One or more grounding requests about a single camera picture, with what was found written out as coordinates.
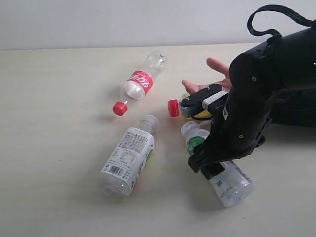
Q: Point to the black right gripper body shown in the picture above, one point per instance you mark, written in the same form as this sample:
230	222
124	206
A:
254	84

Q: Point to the yellow drink bottle red cap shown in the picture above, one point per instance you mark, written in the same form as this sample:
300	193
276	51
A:
176	107

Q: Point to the clear bottle green label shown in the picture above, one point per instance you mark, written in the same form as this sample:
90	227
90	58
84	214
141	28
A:
232	185

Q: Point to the clear bottle white barcode label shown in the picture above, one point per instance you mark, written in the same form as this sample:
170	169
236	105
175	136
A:
125	164

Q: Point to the black sleeved forearm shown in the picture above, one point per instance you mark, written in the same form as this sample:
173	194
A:
295	108

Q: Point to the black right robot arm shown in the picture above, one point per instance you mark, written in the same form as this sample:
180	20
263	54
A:
298	68

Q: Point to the clear cola bottle red label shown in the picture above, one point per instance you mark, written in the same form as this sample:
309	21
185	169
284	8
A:
140	82

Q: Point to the person's open hand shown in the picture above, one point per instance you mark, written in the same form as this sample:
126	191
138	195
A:
216	65

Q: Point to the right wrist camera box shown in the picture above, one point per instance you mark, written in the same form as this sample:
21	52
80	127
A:
211	99

